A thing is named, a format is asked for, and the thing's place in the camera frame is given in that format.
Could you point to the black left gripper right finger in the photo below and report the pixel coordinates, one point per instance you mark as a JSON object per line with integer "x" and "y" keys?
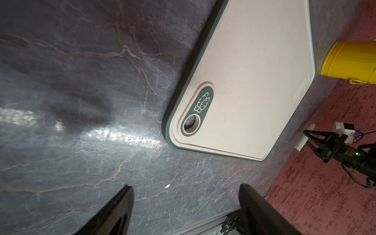
{"x": 259, "y": 217}

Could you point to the aluminium front rail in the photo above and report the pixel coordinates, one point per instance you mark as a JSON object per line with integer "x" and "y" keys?
{"x": 210, "y": 226}

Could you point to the yellow metal pencil bucket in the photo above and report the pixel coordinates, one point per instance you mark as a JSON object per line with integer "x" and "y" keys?
{"x": 352, "y": 61}

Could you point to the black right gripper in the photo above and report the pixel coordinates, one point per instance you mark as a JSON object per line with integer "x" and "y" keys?
{"x": 362, "y": 159}

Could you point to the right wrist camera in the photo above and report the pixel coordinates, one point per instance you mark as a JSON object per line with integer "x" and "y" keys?
{"x": 346, "y": 129}

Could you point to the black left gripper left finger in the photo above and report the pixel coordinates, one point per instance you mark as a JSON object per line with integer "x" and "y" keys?
{"x": 114, "y": 218}

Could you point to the beige green-edged cutting board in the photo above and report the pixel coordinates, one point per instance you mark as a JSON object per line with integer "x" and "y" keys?
{"x": 251, "y": 68}

